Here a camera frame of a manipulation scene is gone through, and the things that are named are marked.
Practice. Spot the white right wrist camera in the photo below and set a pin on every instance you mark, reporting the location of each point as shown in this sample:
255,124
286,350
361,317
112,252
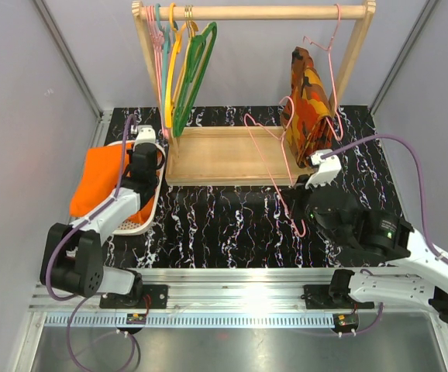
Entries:
327,166

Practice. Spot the green hanger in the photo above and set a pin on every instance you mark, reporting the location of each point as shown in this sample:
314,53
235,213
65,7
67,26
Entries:
197,58

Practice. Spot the white slotted cable duct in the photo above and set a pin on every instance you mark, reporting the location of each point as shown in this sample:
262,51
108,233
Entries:
192,320

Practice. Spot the wooden clothes rack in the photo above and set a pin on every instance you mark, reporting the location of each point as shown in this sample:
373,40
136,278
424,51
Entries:
238,155

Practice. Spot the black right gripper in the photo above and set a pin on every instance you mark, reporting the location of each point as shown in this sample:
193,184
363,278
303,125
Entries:
301,193

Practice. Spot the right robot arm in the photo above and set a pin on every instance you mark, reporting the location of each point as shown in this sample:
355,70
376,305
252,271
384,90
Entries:
376,236

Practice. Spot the thin gold wire hanger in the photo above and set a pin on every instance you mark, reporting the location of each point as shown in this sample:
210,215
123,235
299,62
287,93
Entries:
187,38

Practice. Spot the pink wire hanger with camouflage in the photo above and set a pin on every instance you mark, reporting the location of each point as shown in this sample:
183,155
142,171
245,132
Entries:
334,121

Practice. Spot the white perforated plastic basket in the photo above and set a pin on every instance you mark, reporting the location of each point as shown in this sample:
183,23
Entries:
129,228

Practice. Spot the yellow hanger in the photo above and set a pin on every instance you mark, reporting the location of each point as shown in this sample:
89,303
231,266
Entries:
173,87

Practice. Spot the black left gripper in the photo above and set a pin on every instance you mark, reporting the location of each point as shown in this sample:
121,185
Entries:
129,167

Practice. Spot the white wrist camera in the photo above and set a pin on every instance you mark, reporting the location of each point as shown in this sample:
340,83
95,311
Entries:
327,166
143,134

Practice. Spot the camouflage orange trousers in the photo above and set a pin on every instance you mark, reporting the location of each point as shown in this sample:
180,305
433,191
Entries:
305,116

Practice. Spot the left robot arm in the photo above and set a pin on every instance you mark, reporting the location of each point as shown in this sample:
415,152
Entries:
72,262

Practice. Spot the pink hanger on rack left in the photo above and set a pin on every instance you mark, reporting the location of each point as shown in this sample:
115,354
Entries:
157,41

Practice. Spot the aluminium front rail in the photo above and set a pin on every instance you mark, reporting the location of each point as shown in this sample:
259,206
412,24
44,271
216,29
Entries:
277,289

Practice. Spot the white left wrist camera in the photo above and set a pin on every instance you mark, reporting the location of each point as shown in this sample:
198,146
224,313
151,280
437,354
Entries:
143,134

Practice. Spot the teal hanger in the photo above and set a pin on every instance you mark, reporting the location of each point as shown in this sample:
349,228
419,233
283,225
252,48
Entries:
166,31

